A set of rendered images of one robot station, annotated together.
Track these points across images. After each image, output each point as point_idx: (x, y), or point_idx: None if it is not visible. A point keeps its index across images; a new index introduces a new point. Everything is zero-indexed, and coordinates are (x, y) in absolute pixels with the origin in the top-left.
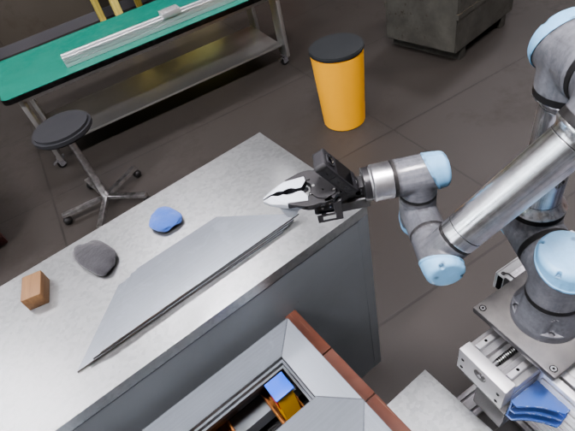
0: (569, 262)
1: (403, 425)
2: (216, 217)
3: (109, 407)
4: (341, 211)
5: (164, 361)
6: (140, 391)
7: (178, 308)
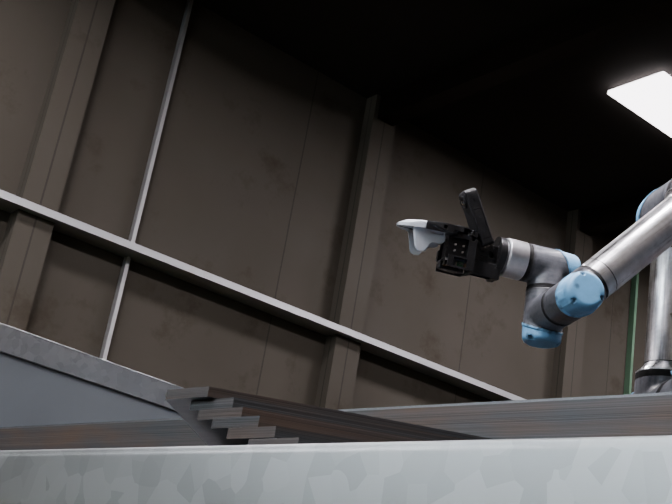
0: None
1: None
2: None
3: (64, 384)
4: (473, 258)
5: (156, 400)
6: (102, 413)
7: None
